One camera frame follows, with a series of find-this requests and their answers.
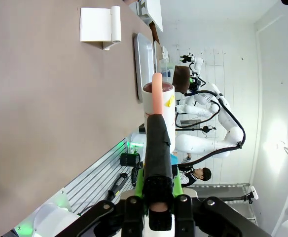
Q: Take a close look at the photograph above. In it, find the white board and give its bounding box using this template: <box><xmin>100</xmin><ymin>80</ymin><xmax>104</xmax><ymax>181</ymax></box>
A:
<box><xmin>145</xmin><ymin>0</ymin><xmax>164</xmax><ymax>33</ymax></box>

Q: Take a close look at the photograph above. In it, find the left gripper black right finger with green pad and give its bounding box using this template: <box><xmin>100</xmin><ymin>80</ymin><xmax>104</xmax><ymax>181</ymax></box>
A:
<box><xmin>172</xmin><ymin>172</ymin><xmax>270</xmax><ymax>237</ymax></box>

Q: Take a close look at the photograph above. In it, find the white and black camera mount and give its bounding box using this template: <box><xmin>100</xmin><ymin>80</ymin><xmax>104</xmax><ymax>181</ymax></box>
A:
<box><xmin>180</xmin><ymin>53</ymin><xmax>204</xmax><ymax>73</ymax></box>

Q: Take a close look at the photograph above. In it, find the brown cloth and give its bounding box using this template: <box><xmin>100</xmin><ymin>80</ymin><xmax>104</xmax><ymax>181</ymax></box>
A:
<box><xmin>172</xmin><ymin>65</ymin><xmax>191</xmax><ymax>93</ymax></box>

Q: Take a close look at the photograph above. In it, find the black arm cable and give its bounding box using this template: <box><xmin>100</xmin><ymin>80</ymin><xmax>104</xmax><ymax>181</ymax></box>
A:
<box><xmin>183</xmin><ymin>90</ymin><xmax>246</xmax><ymax>168</ymax></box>

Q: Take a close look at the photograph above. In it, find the aluminium slotted base plate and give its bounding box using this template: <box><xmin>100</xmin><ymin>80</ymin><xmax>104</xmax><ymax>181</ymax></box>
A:
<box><xmin>57</xmin><ymin>140</ymin><xmax>147</xmax><ymax>215</ymax></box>

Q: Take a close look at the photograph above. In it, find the black cup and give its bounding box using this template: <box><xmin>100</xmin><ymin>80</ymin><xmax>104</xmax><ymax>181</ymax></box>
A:
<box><xmin>119</xmin><ymin>152</ymin><xmax>141</xmax><ymax>166</ymax></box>

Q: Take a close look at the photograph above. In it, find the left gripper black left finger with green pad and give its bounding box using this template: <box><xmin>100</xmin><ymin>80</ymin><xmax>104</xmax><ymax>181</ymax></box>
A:
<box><xmin>67</xmin><ymin>170</ymin><xmax>146</xmax><ymax>237</ymax></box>

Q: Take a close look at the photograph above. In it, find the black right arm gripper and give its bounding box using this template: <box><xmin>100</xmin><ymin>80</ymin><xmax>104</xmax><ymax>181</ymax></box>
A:
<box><xmin>188</xmin><ymin>76</ymin><xmax>203</xmax><ymax>93</ymax></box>

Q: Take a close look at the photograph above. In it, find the black handle tool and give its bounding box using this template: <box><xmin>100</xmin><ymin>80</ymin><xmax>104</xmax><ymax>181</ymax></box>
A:
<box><xmin>107</xmin><ymin>172</ymin><xmax>129</xmax><ymax>202</ymax></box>

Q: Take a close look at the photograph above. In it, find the white plastic tray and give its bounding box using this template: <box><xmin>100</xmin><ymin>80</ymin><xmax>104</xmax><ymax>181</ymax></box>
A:
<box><xmin>133</xmin><ymin>32</ymin><xmax>155</xmax><ymax>101</ymax></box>

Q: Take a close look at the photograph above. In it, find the seated person with black hair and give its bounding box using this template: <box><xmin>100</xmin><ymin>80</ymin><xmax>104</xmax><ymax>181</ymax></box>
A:
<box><xmin>178</xmin><ymin>166</ymin><xmax>213</xmax><ymax>186</ymax></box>

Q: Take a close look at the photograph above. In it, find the white lint roller holder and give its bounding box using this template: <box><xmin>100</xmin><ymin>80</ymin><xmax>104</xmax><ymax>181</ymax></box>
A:
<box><xmin>79</xmin><ymin>6</ymin><xmax>122</xmax><ymax>51</ymax></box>

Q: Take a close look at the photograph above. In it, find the clear container with blue label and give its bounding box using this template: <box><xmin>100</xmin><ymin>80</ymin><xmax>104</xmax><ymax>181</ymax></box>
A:
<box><xmin>159</xmin><ymin>58</ymin><xmax>174</xmax><ymax>79</ymax></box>

